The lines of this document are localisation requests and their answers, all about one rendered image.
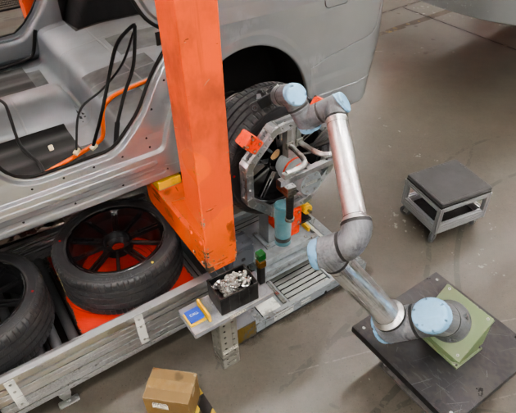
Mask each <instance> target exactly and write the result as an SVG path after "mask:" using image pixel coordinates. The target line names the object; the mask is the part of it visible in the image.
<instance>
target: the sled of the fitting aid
mask: <svg viewBox="0 0 516 413"><path fill-rule="evenodd" d="M300 227H302V228H303V229H304V230H305V231H306V232H307V233H308V234H309V235H310V236H311V237H312V239H314V238H317V237H319V236H318V234H317V233H316V232H315V231H314V230H312V229H311V228H310V226H309V225H308V224H307V223H306V222H305V223H303V224H301V225H300ZM307 246H308V245H306V246H304V247H302V248H300V249H299V250H297V251H295V252H293V253H291V254H289V255H287V256H285V257H283V258H281V259H279V260H278V261H276V262H274V263H272V264H270V265H268V266H266V267H265V282H266V281H268V280H270V279H272V278H274V277H276V276H278V275H280V274H282V273H283V272H285V271H287V270H289V269H291V268H292V267H294V266H297V265H299V264H301V263H302V262H303V261H306V260H308V256H307ZM247 269H249V271H250V272H253V271H255V272H256V273H257V270H256V269H255V268H254V267H253V266H252V265H251V264H249V265H247Z"/></svg>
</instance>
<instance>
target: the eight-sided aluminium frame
mask: <svg viewBox="0 0 516 413"><path fill-rule="evenodd" d="M294 128H296V124H295V122H294V120H293V118H292V117H291V115H287V116H284V117H281V118H279V119H277V120H273V121H270V122H268V123H266V125H265V126H264V127H263V128H262V130H261V132H260V133H259V135H258V136H257V138H258V139H260V140H261V141H262V142H263V145H262V146H261V147H260V149H259V151H258V152H257V154H256V155H254V154H252V153H250V152H249V151H247V153H246V154H245V155H244V157H242V159H241V161H240V162H239V167H238V168H239V172H240V186H241V195H240V196H241V200H242V201H243V202H244V203H245V204H246V205H247V206H248V207H250V208H253V209H255V210H257V211H260V212H262V213H264V214H266V215H268V216H271V217H274V204H271V205H270V204H268V203H266V202H262V201H261V200H259V199H257V198H255V197H254V178H253V170H254V168H255V166H256V164H257V163H258V161H259V160H260V159H261V158H262V156H263V155H264V153H265V151H266V150H267V149H268V147H269V145H270V144H271V143H272V142H273V140H274V139H275V137H276V136H277V135H278V134H281V133H283V132H286V131H287V130H289V129H294ZM319 129H320V130H321V131H323V130H325V129H327V125H326V123H323V124H321V127H320V128H319ZM321 151H322V152H330V151H331V148H330V143H329V144H327V145H324V146H322V149H321ZM332 168H333V164H332V165H330V166H328V167H325V168H323V169H322V170H319V173H320V174H321V182H320V184H319V186H320V185H321V184H322V183H323V181H324V180H325V178H326V177H327V176H328V174H329V173H330V172H331V170H332ZM318 188H319V187H318ZM318 188H317V189H318ZM317 189H316V190H315V191H314V192H312V193H310V194H303V193H301V192H300V191H299V192H298V193H296V195H294V208H296V207H298V206H300V205H303V204H306V203H307V202H308V201H309V200H310V199H311V198H312V196H313V195H314V194H315V192H316V191H317Z"/></svg>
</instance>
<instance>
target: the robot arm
mask: <svg viewBox="0 0 516 413"><path fill-rule="evenodd" d="M256 99H257V100H255V101H254V102H252V103H250V106H249V107H250V109H251V111H252V113H254V114H255V113H257V112H258V111H261V110H263V109H264V108H271V107H272V106H273V105H276V106H279V107H286V108H287V110H288V112H289V114H290V115H291V117H292V118H293V120H294V122H295V124H296V126H297V128H298V129H299V130H300V131H301V133H302V134H312V133H313V132H315V131H316V130H318V129H319V128H320V127H321V124H323V123H326V125H327V130H328V138H329V142H330V148H331V152H332V157H333V165H334V170H335V175H336V179H337V187H338V192H339V197H340V202H341V206H342V214H343V219H342V221H341V222H340V226H341V229H340V231H337V232H335V233H331V234H327V235H324V236H321V237H317V238H314V239H312V240H310V241H309V243H308V246H307V256H308V259H309V262H310V265H311V266H312V268H313V269H315V270H320V269H324V270H325V271H326V272H327V273H328V274H330V275H331V276H332V277H333V278H334V279H335V280H336V281H337V282H338V283H339V284H340V285H341V286H342V287H343V288H344V289H345V290H346V291H347V292H348V293H349V294H350V295H351V296H352V297H353V298H354V299H355V300H356V301H357V302H358V303H359V304H360V305H361V306H362V307H363V308H364V309H365V310H366V311H367V312H368V313H369V314H370V315H371V326H372V328H373V333H374V335H375V337H376V338H377V340H378V341H379V342H381V343H398V342H404V341H409V340H414V339H419V338H427V337H432V336H434V337H436V338H437V339H439V340H441V341H442V342H445V343H457V342H459V341H461V340H463V339H464V338H465V337H466V336H467V335H468V333H469V331H470V329H471V325H472V320H471V316H470V314H469V312H468V310H467V308H466V307H465V306H464V305H462V304H461V303H459V302H457V301H454V300H441V299H439V298H435V297H426V298H423V299H421V300H419V301H418V302H416V303H412V304H408V305H404V306H403V305H402V304H401V303H400V302H399V301H397V300H395V299H390V298H389V296H388V295H386V293H385V292H384V291H383V290H382V289H381V288H380V287H379V286H378V285H377V284H376V282H375V281H374V280H373V279H372V278H371V277H370V276H369V275H368V274H367V272H366V271H365V270H364V269H363V268H362V267H361V266H360V265H359V264H358V263H357V261H356V260H355V259H356V258H357V257H358V256H359V255H360V254H361V253H362V252H363V251H364V250H365V249H366V247H367V246H368V244H369V241H370V239H371V236H372V232H373V221H372V218H371V216H369V215H367V214H366V210H365V205H364V198H363V193H362V189H361V185H360V177H359V173H358V169H357V165H356V160H355V153H354V148H353V144H352V140H351V132H350V128H349V124H348V116H347V112H348V113H349V112H350V111H351V105H350V103H349V101H348V99H347V98H346V96H345V95H344V94H343V93H341V92H338V93H335V94H333V95H331V96H328V97H326V98H324V99H322V100H320V101H318V102H315V103H313V104H311V105H310V104H309V103H308V101H307V99H306V90H305V88H304V87H303V86H302V85H301V84H298V83H289V84H275V85H274V84H273V85H271V86H270V87H269V88H267V90H265V91H264V90H263V89H260V90H259V91H258V92H257V95H256Z"/></svg>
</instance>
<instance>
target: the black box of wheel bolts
mask: <svg viewBox="0 0 516 413"><path fill-rule="evenodd" d="M206 282H207V288H208V294H209V298H210V299H211V301H212V302H213V303H214V305H215V307H216V308H217V310H218V311H219V313H220V314H221V315H225V314H227V313H229V312H231V311H234V310H236V309H238V308H239V307H241V306H244V305H246V304H247V303H249V302H252V301H254V300H256V299H258V298H259V293H258V283H259V282H258V281H257V280H256V278H255V277H254V276H253V275H252V273H251V272H250V271H249V269H247V267H246V266H245V265H244V264H241V265H239V266H236V267H234V268H232V269H231V270H227V271H225V272H224V273H222V274H219V275H216V276H215V277H212V278H210V279H208V280H207V281H206Z"/></svg>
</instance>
